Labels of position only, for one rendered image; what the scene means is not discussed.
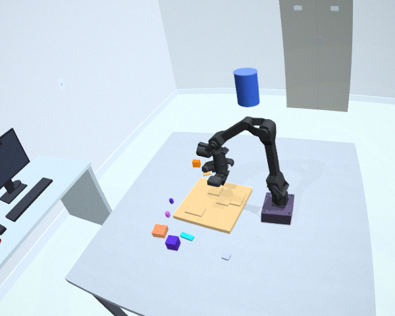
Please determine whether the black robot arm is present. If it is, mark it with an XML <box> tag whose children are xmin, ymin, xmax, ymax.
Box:
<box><xmin>196</xmin><ymin>117</ymin><xmax>289</xmax><ymax>208</ymax></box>

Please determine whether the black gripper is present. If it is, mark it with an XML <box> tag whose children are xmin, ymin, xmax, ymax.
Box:
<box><xmin>207</xmin><ymin>158</ymin><xmax>234</xmax><ymax>188</ymax></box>

